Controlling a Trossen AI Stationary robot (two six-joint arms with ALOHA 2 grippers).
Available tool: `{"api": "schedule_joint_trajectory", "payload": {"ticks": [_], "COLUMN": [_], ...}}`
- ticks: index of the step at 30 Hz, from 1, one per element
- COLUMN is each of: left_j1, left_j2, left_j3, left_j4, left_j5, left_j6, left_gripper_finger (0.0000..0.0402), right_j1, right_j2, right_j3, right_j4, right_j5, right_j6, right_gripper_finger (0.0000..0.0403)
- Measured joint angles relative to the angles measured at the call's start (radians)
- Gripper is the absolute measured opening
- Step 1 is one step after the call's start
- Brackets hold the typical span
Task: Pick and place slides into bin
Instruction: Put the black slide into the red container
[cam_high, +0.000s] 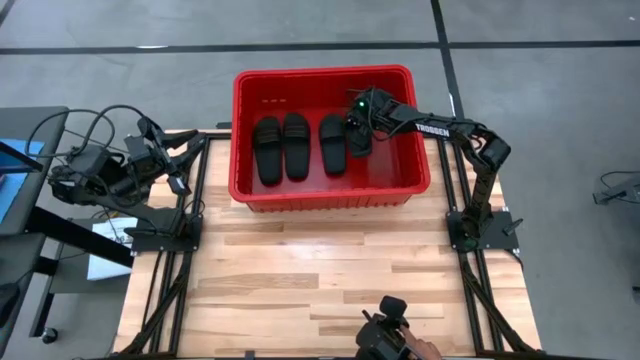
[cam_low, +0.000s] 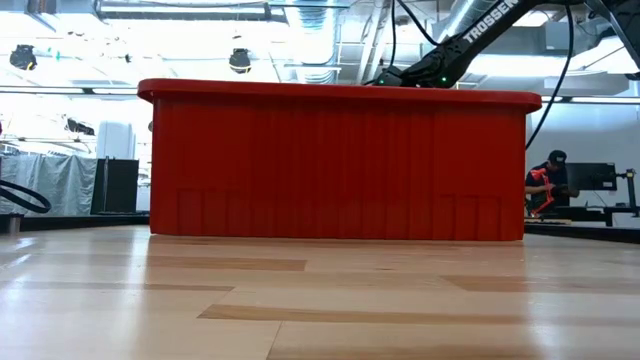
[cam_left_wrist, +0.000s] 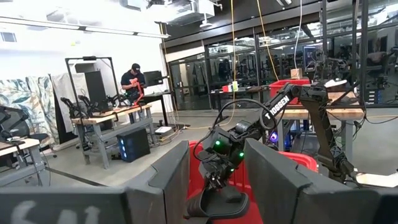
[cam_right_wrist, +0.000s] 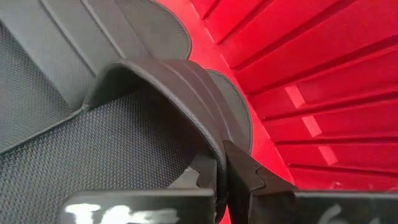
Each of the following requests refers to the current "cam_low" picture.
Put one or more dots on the black aluminium frame rail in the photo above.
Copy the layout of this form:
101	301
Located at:
580	234
75	223

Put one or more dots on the black monitor stand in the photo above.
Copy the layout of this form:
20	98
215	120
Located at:
631	192

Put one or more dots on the orange hand-held tool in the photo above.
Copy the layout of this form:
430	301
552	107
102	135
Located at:
541	175

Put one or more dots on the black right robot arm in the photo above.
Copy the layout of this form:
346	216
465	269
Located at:
487	22

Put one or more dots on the grey metal cylinder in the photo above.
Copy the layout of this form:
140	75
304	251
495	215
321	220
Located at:
13	224

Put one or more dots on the black computer monitor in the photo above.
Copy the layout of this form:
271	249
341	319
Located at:
592	176

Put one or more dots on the black ceiling spotlight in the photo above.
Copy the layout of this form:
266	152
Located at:
240	60
22	56

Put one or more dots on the red plastic bin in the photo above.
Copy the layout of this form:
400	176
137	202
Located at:
340	165

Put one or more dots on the silver ventilation duct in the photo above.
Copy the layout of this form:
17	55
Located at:
315	35

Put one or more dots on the black background desk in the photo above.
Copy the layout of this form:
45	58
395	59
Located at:
585	213

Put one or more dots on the person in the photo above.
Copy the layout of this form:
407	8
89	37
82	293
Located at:
557	180

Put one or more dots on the person's black cap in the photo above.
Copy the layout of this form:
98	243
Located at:
557	156

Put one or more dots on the white cabinet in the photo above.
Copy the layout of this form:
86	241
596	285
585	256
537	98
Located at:
115	140

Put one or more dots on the black cabinet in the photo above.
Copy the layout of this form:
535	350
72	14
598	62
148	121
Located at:
117	187

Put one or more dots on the grey tarp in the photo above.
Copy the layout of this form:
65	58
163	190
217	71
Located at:
50	185

